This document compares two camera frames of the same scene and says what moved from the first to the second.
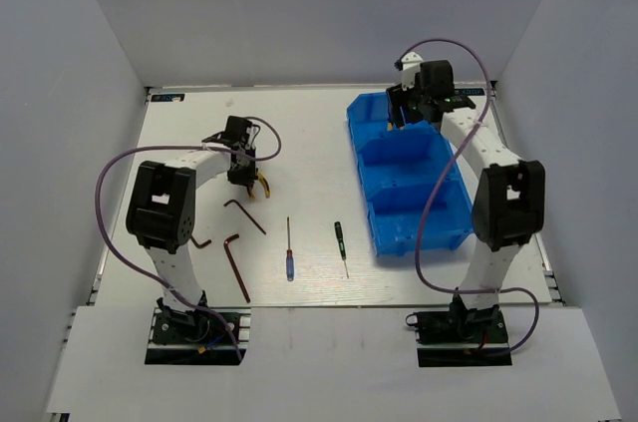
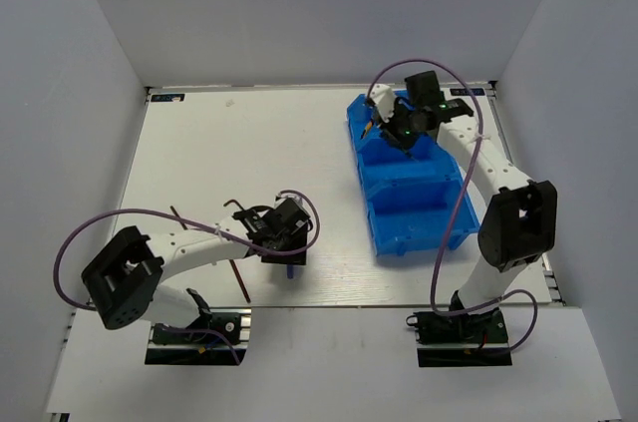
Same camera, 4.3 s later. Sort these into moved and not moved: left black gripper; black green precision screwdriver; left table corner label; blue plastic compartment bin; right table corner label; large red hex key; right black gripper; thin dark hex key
Moved: right black gripper; black green precision screwdriver; left black gripper
Not moved: large red hex key; left table corner label; right table corner label; blue plastic compartment bin; thin dark hex key
